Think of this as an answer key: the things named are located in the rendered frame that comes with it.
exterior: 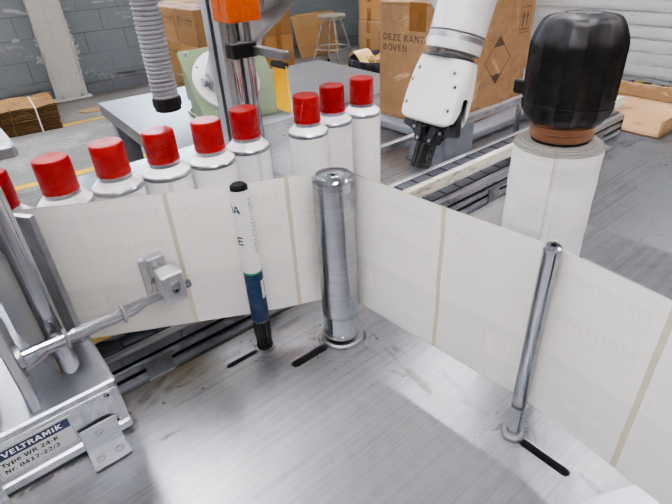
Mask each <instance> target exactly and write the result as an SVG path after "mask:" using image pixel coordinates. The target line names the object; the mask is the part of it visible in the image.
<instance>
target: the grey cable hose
mask: <svg viewBox="0 0 672 504"><path fill-rule="evenodd" d="M129 1H131V2H130V3H129V4H130V6H132V7H131V8H130V9H131V11H133V12H132V15H133V16H134V17H133V20H135V22H134V24H135V25H136V27H135V29H136V30H138V31H136V33H137V34H139V35H138V36H137V37H138V39H140V40H139V43H141V44H140V48H142V49H141V52H143V53H142V56H143V57H144V58H143V61H145V62H144V65H146V66H145V69H146V70H147V71H146V73H147V74H148V75H147V78H149V79H148V82H150V83H149V86H150V90H151V94H152V98H151V100H152V104H153V107H154V108H155V111H156V112H158V113H171V112H176V111H178V110H180V109H181V108H182V106H181V104H182V100H181V96H180V94H179V93H178V92H177V91H178V89H177V88H176V87H177V85H176V84H175V83H176V80H174V79H175V76H173V75H174V72H173V68H172V66H173V65H172V63H171V62H172V61H171V59H170V58H171V56H170V55H168V54H169V53H170V52H169V51H168V49H169V47H168V46H166V45H168V43H167V42H166V40H167V38H166V37H165V36H166V34H165V33H164V31H165V29H164V28H162V27H164V24H162V22H163V20H162V19H161V18H162V15H160V14H159V13H161V11H160V10H159V8H160V6H159V5H157V4H158V3H159V1H158V0H129Z"/></svg>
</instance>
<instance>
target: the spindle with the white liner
mask: <svg viewBox="0 0 672 504"><path fill-rule="evenodd" d="M629 47H630V32H629V27H628V23H627V20H626V19H625V17H624V16H623V15H621V14H618V13H615V12H608V11H601V10H570V11H563V12H556V13H552V14H549V15H547V16H545V17H544V18H543V19H542V20H541V22H540V23H539V25H538V27H537V28H536V30H535V32H534V34H533V36H532V38H531V41H530V45H529V52H528V58H527V65H526V72H525V79H524V85H523V92H522V95H523V96H522V99H521V107H522V110H523V112H524V115H525V117H526V119H527V120H528V121H530V124H529V129H528V130H525V131H523V132H520V133H519V134H517V135H516V136H515V138H514V139H513V147H512V156H511V163H510V168H509V173H508V181H507V190H506V197H505V202H504V208H503V215H502V225H501V227H503V228H506V229H509V230H511V231H514V232H517V233H520V234H523V235H525V236H528V237H531V238H534V239H536V240H539V241H542V242H545V243H547V242H550V241H554V242H557V243H559V244H560V245H561V246H562V247H563V250H564V251H566V252H569V253H571V254H573V255H575V256H577V257H579V255H580V250H581V245H582V241H583V236H584V233H585V230H586V226H587V222H588V218H589V214H590V208H591V204H592V201H593V197H594V194H595V190H596V186H597V183H598V177H599V172H600V168H601V165H602V161H603V158H604V154H605V151H606V145H605V143H604V141H603V140H602V139H600V138H599V137H597V136H596V135H594V134H595V130H596V126H599V125H601V124H602V123H603V122H604V121H605V120H606V119H607V117H609V116H610V115H611V113H612V112H613V110H614V107H615V101H616V99H617V95H618V91H619V87H620V84H621V80H622V76H623V72H624V68H625V64H626V60H627V56H628V52H629Z"/></svg>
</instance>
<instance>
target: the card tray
mask: <svg viewBox="0 0 672 504"><path fill-rule="evenodd" d="M618 96H625V97H624V101H623V105H621V106H619V107H617V108H615V109H614V111H619V113H622V114H624V119H623V123H622V127H621V131H624V132H628V133H633V134H638V135H643V136H647V137H652V138H657V139H659V138H661V137H662V136H664V135H666V134H668V133H669V132H671V131H672V88H669V87H662V86H655V85H648V84H641V83H634V82H628V81H621V84H620V87H619V91H618V95H617V97H618Z"/></svg>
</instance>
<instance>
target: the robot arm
mask: <svg viewBox="0 0 672 504"><path fill-rule="evenodd" d="M293 2H294V0H259V7H260V16H261V18H260V20H255V21H249V23H250V30H251V38H252V41H255V42H256V43H257V45H260V46H261V43H262V40H263V37H264V36H265V34H266V33H267V32H268V31H269V30H270V29H271V28H272V27H273V26H274V25H275V24H276V23H277V22H278V21H279V20H280V19H281V18H282V16H283V15H284V14H285V13H286V12H287V11H288V9H289V8H290V7H291V5H292V4H293ZM430 2H431V4H432V6H433V8H434V10H435V12H434V16H433V19H432V23H431V27H430V30H429V34H428V35H427V37H426V46H427V47H430V48H432V50H427V53H426V54H423V53H422V55H421V57H420V59H419V61H418V63H417V65H416V67H415V70H414V72H413V74H412V77H411V80H410V83H409V86H408V89H407V92H406V95H405V98H404V102H403V106H402V114H403V115H404V116H405V119H404V123H405V124H406V125H408V126H409V127H411V128H412V130H413V132H414V140H415V141H416V145H415V148H414V152H413V155H412V160H411V166H413V167H416V168H420V169H429V167H430V164H431V163H432V159H433V156H434V152H435V149H436V146H439V145H440V144H441V142H442V141H444V140H445V139H447V138H459V137H460V130H461V128H463V127H464V125H465V123H466V120H467V117H468V114H469V111H470V107H471V103H472V99H473V94H474V89H475V84H476V77H477V65H476V64H475V61H474V60H472V58H480V55H481V52H482V49H483V45H484V42H485V39H486V36H487V32H488V29H489V26H490V23H491V19H492V16H493V13H494V9H495V6H496V3H497V0H430ZM192 81H193V85H194V87H195V89H196V91H197V92H198V94H199V95H200V96H201V97H202V98H203V99H204V100H205V101H207V102H208V103H209V104H211V105H213V106H215V107H218V102H217V97H216V91H215V85H214V80H213V74H212V68H211V63H210V57H209V51H207V52H205V53H203V54H202V55H200V56H199V57H198V58H197V60H196V61H195V63H194V65H193V68H192ZM447 128H449V129H448V130H447ZM437 131H438V132H437Z"/></svg>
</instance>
